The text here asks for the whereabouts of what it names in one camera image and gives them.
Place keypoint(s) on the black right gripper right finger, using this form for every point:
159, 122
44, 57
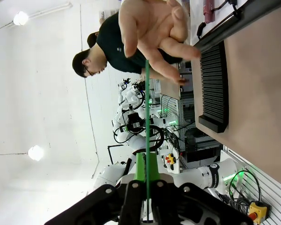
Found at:
189, 206

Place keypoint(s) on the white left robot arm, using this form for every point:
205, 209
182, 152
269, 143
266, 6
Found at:
194, 175

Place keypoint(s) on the long black ribbed tray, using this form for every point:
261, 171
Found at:
214, 89

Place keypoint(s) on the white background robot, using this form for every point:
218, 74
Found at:
128, 96

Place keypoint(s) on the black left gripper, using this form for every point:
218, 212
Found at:
135, 120

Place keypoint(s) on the yellow emergency stop box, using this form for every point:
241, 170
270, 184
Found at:
258, 209

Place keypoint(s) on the yellow red button pendant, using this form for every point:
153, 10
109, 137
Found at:
170, 159

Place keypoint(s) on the light wood board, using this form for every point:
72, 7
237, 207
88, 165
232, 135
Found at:
172, 87

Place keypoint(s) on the man with glasses black shirt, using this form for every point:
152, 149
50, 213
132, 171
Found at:
112, 42

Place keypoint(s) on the dark grey long bar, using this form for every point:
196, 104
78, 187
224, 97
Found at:
243, 23

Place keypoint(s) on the white grooved base plate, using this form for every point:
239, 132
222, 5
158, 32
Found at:
271, 187

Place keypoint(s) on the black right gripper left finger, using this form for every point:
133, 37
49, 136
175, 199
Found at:
107, 206

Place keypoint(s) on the round ceiling light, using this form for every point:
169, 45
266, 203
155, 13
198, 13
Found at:
35, 153
20, 18

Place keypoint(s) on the grey control equipment rack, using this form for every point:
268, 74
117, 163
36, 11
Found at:
196, 140

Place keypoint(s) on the person's right hand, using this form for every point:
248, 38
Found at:
154, 28

